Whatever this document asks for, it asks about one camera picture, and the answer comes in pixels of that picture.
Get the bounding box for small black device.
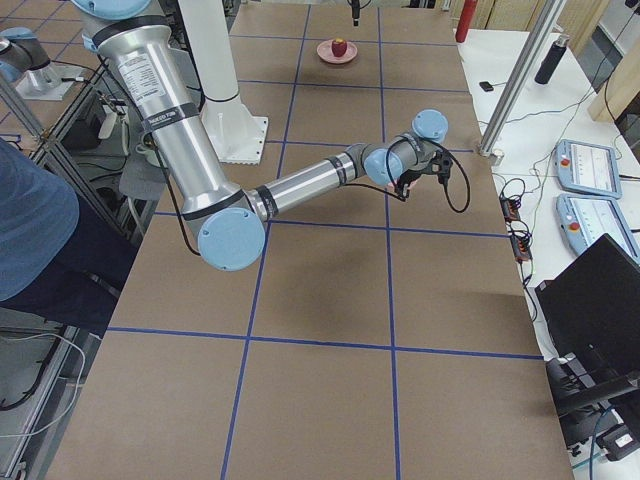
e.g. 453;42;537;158
479;81;494;92

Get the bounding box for aluminium frame post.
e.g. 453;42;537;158
478;0;566;166

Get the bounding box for grey background robot arm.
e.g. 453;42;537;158
1;27;51;83

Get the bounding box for white cup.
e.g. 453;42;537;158
135;132;161;168

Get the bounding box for blue tape line near crosswise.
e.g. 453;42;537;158
108;327;543;361

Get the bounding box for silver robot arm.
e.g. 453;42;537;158
75;1;453;271

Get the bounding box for black laptop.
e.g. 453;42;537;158
535;234;639;398

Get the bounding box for upper orange black adapter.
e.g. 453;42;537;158
500;196;521;223

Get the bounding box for upper teach pendant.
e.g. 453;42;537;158
553;139;622;199

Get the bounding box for pink plate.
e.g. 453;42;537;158
316;38;358;65

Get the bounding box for person in blue clothes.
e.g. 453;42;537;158
1;142;137;336

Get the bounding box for orange black adapter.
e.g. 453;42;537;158
510;234;532;263
500;196;521;223

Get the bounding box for lower orange black adapter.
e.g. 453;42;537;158
510;234;532;263

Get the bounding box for blue tape line lengthwise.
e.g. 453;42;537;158
376;7;402;480
219;6;312;480

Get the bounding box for lower teach pendant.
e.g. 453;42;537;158
555;194;639;260

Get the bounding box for red apple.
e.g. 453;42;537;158
331;38;348;58

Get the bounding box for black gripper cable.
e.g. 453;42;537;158
344;141;472;214

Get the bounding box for black water bottle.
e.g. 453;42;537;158
534;34;570;85

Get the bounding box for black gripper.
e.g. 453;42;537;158
396;151;453;201

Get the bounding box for teach pendant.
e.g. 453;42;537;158
553;139;622;199
555;194;639;260

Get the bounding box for blue tape line crosswise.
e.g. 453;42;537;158
153;210;512;238
108;327;543;361

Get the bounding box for blue tape line right lengthwise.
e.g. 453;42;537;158
376;7;402;480

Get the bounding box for pink bowl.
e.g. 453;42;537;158
387;179;419;190

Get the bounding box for black monitor stand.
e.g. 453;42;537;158
545;354;639;417

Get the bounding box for white cable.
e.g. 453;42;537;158
0;331;87;441

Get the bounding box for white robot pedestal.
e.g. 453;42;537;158
178;0;269;165

